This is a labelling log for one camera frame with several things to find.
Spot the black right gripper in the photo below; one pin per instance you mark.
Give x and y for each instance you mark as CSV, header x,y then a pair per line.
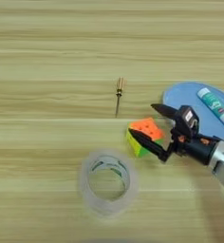
x,y
196,147

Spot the colourful puzzle cube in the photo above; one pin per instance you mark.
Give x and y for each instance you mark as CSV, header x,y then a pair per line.
x,y
145,125

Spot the teal and white glue stick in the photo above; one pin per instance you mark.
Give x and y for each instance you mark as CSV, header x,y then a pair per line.
x,y
215,106

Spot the clear tape roll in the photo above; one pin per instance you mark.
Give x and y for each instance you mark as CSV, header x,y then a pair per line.
x,y
85,190

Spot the blue oval plate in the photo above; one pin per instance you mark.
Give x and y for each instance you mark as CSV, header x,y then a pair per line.
x,y
183,98

